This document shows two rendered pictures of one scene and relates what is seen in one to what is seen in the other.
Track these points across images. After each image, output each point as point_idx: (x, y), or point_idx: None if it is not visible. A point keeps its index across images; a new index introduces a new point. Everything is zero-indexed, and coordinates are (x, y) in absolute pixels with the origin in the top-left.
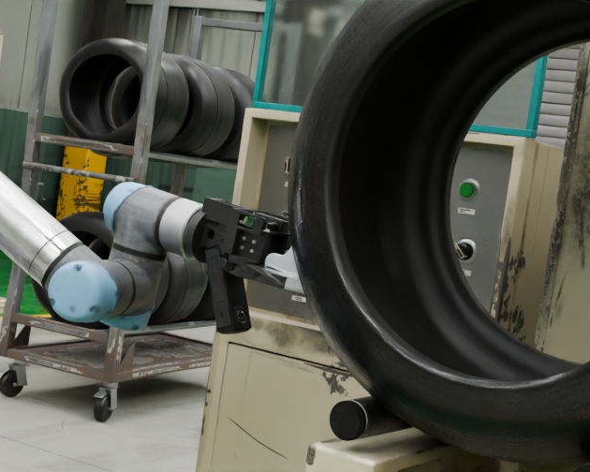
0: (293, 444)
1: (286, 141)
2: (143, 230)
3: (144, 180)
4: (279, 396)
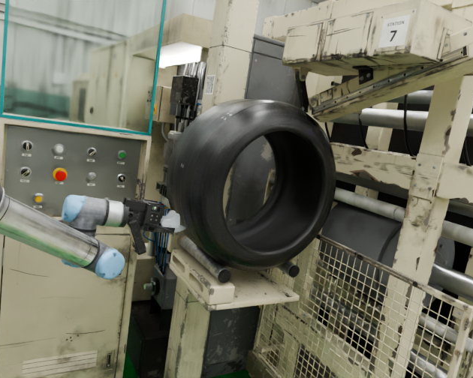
0: (52, 270)
1: (19, 133)
2: (96, 220)
3: None
4: (41, 252)
